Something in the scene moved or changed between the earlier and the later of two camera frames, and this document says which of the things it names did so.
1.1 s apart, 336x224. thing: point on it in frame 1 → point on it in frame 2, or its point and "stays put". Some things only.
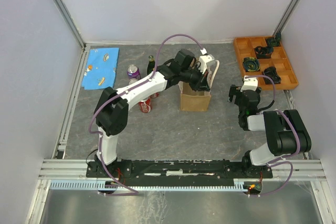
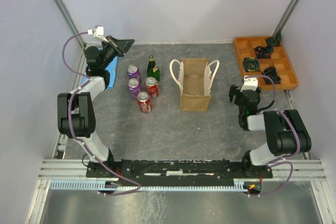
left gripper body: [197, 78] → [109, 53]
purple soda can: [133, 72] stays put
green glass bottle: [151, 64] stays put
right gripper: [232, 90] stays put
